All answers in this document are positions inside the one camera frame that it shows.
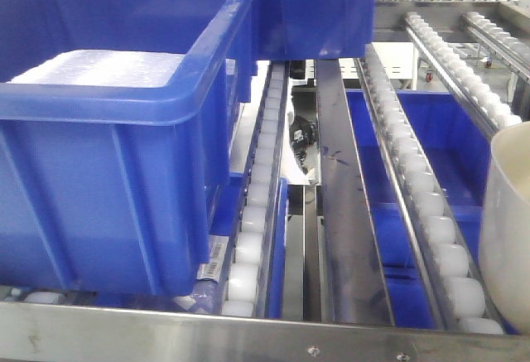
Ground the white plastic bin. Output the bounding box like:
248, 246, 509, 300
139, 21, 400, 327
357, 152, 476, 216
479, 122, 529, 334

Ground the blue crate lower layer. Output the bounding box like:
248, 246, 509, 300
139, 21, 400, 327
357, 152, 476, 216
347, 89, 489, 329

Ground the blue crate rear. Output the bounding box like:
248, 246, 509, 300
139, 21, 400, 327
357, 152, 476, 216
258, 0, 374, 60

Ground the large blue crate front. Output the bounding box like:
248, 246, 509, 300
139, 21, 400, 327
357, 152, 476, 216
1, 0, 256, 296

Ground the white roller rail left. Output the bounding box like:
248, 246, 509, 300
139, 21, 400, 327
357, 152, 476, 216
221, 61, 286, 318

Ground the white roller rail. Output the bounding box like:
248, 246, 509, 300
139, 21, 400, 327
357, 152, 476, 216
405, 12, 522, 138
221, 61, 286, 318
355, 44, 505, 335

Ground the white roller rail middle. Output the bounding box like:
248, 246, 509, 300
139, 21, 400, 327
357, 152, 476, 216
355, 44, 505, 335

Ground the white roller rail right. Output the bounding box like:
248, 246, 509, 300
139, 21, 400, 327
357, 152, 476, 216
405, 12, 522, 138

